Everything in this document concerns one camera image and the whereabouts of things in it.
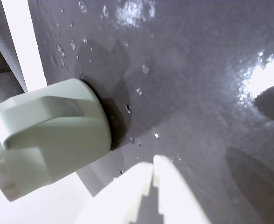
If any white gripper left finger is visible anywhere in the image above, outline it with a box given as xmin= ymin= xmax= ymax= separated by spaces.
xmin=75 ymin=161 xmax=155 ymax=224

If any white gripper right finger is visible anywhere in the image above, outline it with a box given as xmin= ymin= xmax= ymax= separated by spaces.
xmin=152 ymin=154 xmax=210 ymax=224

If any pale green metal cup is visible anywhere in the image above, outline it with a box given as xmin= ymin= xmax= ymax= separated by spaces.
xmin=0 ymin=78 xmax=112 ymax=203

